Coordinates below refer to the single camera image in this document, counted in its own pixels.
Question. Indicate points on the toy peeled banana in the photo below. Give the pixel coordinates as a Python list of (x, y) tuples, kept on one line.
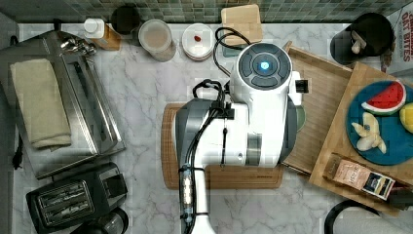
[(369, 134)]

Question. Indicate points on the green bowl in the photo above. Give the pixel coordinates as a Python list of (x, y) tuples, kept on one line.
[(301, 117)]

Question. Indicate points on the black two-slot toaster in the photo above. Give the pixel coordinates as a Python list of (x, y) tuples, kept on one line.
[(75, 199)]

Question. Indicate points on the black lidded pot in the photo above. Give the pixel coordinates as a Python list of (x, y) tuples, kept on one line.
[(116, 222)]

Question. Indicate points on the cinnamon oat bites box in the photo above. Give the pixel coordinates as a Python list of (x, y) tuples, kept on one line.
[(402, 58)]

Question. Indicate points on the clear plastic jar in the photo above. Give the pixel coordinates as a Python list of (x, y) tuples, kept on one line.
[(155, 37)]

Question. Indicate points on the white bottle on wooden block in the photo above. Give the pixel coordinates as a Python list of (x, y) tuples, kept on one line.
[(101, 34)]

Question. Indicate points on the folded beige towel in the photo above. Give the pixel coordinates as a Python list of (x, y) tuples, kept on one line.
[(40, 103)]

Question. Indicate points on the teal canister with wooden lid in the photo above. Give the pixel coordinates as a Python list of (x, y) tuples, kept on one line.
[(245, 19)]

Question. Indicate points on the white container with red item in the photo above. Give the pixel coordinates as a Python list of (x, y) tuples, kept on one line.
[(197, 41)]

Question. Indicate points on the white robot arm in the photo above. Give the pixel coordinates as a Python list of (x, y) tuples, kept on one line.
[(256, 127)]

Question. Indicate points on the tea bag packet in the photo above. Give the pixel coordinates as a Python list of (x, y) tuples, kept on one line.
[(358, 177)]

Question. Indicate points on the stainless toaster oven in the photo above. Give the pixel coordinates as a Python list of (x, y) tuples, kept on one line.
[(94, 131)]

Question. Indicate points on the toy lemon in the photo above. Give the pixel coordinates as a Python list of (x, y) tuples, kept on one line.
[(406, 117)]

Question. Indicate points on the toy watermelon slice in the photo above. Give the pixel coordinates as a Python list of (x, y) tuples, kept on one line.
[(388, 101)]

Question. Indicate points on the wooden drawer cabinet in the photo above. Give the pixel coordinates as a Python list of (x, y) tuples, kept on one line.
[(337, 141)]

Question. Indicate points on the black utensil holder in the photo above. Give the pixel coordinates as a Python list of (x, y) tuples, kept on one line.
[(370, 35)]

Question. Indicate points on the blue plate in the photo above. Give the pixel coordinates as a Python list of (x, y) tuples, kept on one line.
[(397, 139)]

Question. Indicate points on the bamboo cutting board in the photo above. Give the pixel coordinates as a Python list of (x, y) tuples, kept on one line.
[(229, 177)]

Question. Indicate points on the dark round container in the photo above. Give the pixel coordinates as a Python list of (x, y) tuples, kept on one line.
[(125, 19)]

